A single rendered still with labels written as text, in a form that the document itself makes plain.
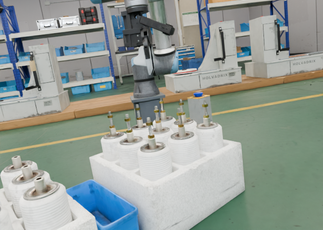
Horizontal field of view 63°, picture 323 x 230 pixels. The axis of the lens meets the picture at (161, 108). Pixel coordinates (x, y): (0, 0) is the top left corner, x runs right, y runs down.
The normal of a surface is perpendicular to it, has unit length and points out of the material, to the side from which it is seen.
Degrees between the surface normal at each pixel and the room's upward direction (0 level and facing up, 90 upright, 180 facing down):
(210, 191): 90
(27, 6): 90
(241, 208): 0
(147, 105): 90
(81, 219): 0
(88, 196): 88
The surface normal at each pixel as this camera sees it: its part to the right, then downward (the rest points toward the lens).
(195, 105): -0.77, 0.22
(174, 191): 0.62, 0.07
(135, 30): -0.12, 0.21
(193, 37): 0.17, 0.17
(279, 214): -0.14, -0.97
